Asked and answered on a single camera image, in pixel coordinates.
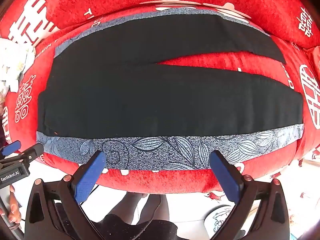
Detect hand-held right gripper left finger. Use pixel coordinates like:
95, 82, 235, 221
24, 150, 108, 240

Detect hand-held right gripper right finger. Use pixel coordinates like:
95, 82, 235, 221
209, 150, 292, 240

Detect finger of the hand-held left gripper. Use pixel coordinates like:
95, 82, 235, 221
15, 143, 44, 164
1, 141, 22, 156

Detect blue leaf-patterned cloth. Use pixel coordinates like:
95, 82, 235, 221
36, 6, 306, 172

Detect black pants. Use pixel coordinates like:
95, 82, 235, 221
37, 14, 304, 139

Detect person's left hand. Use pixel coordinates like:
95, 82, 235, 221
7, 185, 23, 225

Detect white round printed object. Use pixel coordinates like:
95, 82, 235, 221
204, 204, 239, 240

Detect red printed blanket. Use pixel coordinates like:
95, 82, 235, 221
0, 4, 320, 196

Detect person's legs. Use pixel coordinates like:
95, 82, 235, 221
104, 192, 178, 240

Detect white crumpled cloth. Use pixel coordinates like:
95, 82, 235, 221
0, 38, 36, 94

